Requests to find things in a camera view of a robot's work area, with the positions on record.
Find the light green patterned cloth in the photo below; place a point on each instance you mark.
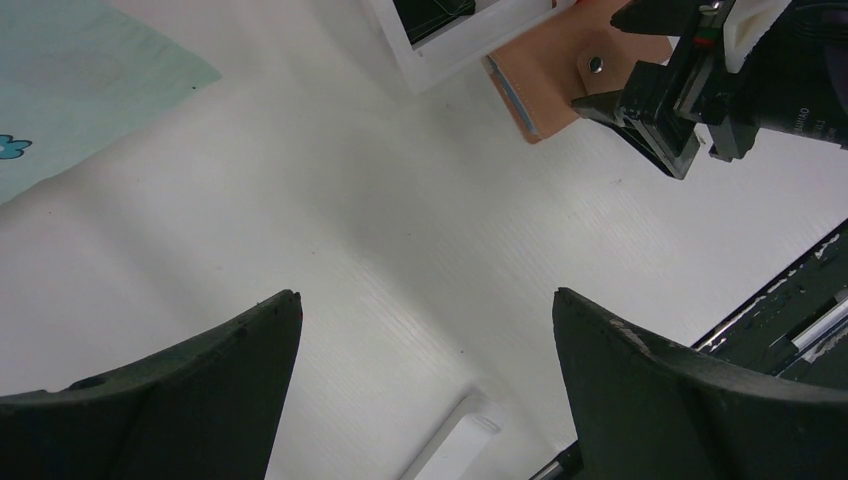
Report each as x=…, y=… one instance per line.
x=75, y=77

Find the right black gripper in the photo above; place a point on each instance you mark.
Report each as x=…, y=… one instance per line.
x=773, y=65

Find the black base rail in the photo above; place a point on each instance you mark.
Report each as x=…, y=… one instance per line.
x=793, y=328

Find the tan leather card holder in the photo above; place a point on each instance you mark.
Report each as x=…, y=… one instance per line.
x=574, y=53

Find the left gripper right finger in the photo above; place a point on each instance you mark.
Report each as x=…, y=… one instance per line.
x=646, y=407

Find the white rack foot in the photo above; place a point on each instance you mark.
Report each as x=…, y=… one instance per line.
x=459, y=440

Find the white plastic bin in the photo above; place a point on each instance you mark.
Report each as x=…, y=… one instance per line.
x=459, y=42

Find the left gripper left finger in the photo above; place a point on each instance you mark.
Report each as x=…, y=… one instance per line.
x=208, y=407

